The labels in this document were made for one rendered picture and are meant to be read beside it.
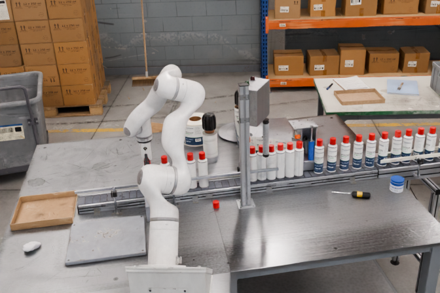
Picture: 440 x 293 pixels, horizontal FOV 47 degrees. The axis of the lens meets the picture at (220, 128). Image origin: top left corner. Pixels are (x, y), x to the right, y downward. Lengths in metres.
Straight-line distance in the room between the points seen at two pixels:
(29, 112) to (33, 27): 1.55
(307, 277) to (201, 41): 4.54
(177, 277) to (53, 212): 1.04
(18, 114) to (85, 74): 1.50
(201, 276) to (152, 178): 0.45
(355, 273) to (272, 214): 0.84
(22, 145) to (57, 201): 1.89
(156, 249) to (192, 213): 0.59
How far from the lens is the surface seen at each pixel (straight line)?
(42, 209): 2.89
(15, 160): 4.84
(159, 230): 2.11
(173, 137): 2.14
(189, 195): 2.74
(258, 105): 2.43
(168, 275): 2.00
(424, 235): 2.61
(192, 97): 2.16
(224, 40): 7.08
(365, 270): 3.30
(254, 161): 2.73
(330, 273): 3.25
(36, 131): 4.67
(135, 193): 2.77
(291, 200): 2.74
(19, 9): 5.90
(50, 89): 6.08
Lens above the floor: 2.33
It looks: 25 degrees down
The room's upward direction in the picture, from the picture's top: 2 degrees counter-clockwise
